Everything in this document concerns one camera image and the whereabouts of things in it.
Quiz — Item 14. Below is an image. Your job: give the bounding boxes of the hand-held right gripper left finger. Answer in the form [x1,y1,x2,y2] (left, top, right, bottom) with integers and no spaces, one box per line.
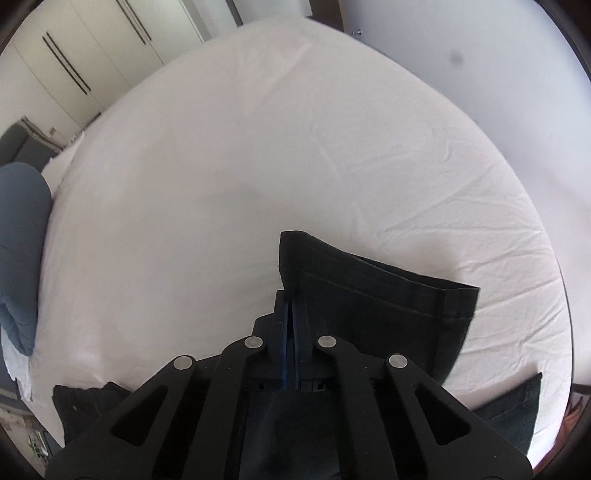
[45,290,290,480]

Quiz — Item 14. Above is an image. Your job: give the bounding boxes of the bed with white sheet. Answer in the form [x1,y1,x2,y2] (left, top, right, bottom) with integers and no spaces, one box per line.
[8,14,576,472]

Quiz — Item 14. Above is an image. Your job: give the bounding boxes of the black denim pants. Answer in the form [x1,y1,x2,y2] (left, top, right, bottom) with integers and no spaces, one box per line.
[52,230,544,480]

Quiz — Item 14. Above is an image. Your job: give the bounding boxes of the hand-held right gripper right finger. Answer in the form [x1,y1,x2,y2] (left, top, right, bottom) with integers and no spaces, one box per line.
[289,295,535,480]

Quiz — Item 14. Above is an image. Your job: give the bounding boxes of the cream wardrobe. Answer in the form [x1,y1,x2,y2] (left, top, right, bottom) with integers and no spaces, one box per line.
[0,0,244,136]

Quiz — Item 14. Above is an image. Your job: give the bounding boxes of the grey headboard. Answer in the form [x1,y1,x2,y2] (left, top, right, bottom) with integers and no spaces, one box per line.
[0,117,64,168]

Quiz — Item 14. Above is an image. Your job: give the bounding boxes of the white cloth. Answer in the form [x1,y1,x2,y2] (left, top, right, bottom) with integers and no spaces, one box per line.
[41,133,86,195]

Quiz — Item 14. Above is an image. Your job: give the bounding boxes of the rolled blue duvet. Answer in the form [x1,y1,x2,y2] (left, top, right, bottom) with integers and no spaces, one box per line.
[0,162,53,356]

